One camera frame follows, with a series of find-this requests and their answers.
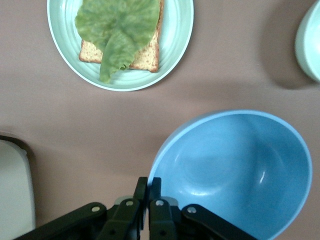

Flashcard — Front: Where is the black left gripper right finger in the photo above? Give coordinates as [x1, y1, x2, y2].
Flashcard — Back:
[148, 177, 259, 240]

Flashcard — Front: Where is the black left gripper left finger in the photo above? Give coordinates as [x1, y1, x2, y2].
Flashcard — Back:
[14, 176, 149, 240]

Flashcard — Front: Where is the blue bowl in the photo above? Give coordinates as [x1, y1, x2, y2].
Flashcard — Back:
[147, 109, 313, 240]

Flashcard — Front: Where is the green bowl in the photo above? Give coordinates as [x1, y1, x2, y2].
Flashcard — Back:
[294, 0, 320, 83]

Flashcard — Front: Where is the brown table cloth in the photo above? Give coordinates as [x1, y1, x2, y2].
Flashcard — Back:
[0, 0, 320, 240]

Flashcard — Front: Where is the cream and chrome toaster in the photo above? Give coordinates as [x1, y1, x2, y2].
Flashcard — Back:
[0, 134, 36, 236]

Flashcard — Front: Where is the toast slice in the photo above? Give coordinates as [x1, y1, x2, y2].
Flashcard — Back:
[78, 0, 165, 74]

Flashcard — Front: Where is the green plate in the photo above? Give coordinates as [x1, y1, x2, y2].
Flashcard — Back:
[46, 0, 195, 92]

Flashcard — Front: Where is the green lettuce leaf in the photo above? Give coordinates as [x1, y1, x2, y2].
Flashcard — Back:
[74, 0, 162, 85]

